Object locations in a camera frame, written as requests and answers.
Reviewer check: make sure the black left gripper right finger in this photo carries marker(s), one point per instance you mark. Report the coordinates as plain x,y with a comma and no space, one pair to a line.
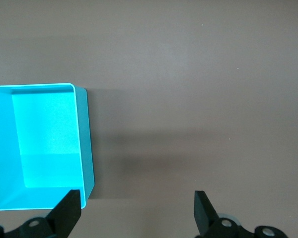
206,218

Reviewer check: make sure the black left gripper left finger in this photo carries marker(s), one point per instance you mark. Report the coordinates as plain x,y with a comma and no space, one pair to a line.
64,215

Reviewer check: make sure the cyan plastic storage box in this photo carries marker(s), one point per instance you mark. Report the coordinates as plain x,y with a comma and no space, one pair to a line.
49,124

